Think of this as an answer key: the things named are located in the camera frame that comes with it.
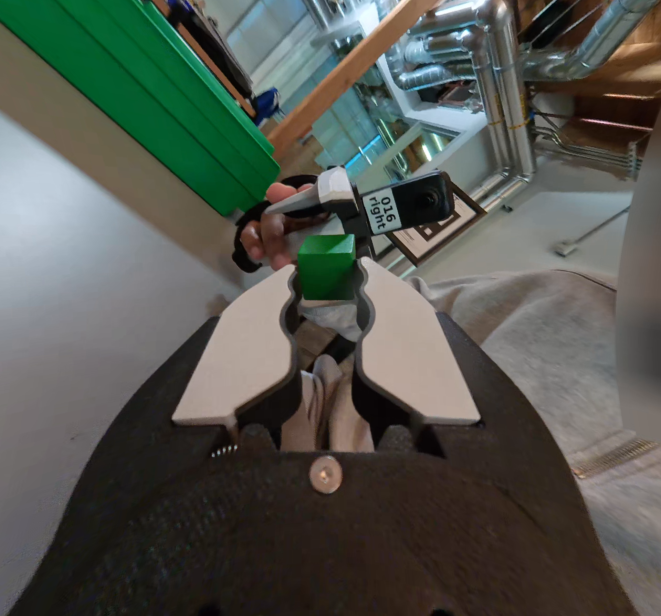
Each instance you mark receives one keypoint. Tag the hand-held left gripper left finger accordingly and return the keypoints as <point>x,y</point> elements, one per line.
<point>242,358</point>

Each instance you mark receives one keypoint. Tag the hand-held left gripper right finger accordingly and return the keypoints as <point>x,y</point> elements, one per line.
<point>413,358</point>

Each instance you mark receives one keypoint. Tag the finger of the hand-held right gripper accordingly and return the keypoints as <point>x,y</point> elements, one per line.
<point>330,306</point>
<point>335,185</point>

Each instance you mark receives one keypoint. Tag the green cube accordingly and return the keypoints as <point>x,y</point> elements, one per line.
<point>325,273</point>

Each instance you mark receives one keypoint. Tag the green storage bin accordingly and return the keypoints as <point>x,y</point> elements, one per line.
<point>129,84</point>

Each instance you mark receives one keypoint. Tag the person's right forearm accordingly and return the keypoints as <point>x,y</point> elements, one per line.
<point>330,324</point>

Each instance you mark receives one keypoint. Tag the person's right hand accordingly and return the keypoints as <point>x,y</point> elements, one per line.
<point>271,239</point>

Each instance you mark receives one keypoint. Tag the framed marker sign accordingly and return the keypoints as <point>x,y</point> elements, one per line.
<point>428,242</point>

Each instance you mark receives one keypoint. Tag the blue cloth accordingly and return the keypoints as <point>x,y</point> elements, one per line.
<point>267,102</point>

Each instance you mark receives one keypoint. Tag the person's grey hoodie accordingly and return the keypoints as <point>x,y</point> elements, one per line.
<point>542,368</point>

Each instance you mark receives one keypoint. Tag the cluster of silver pipes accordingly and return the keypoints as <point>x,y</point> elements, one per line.
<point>495,58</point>

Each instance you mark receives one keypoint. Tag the black bag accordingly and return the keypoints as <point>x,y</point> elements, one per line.
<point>217,58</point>

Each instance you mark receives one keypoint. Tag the metal rod with foot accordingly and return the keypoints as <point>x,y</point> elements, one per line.
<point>594,231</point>

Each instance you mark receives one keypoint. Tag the wooden table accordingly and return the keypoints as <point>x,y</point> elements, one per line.
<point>206,53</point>

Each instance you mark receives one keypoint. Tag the wooden post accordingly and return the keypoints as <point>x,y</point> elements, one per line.
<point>361,53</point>

